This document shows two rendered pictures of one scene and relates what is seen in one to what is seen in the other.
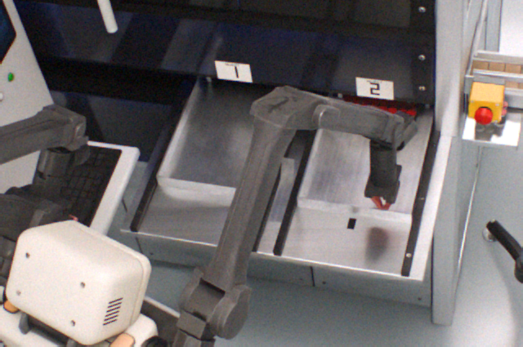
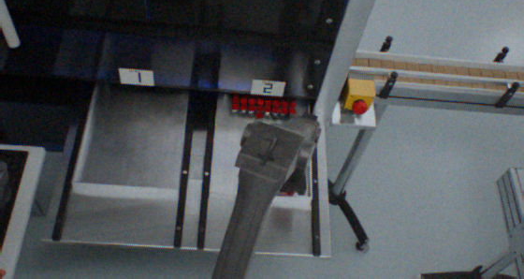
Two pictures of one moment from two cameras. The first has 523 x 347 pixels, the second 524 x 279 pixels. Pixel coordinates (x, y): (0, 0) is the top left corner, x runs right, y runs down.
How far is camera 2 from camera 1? 1.13 m
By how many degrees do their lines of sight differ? 20
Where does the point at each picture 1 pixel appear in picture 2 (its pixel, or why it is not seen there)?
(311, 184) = (217, 174)
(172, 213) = (92, 216)
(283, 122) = (282, 177)
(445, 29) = (345, 38)
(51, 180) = not seen: outside the picture
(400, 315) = not seen: hidden behind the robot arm
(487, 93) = (362, 88)
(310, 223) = (224, 212)
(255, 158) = (244, 219)
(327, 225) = not seen: hidden behind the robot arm
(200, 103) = (101, 103)
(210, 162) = (121, 161)
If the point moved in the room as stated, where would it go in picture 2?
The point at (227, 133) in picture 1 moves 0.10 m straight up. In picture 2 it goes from (132, 131) to (128, 110)
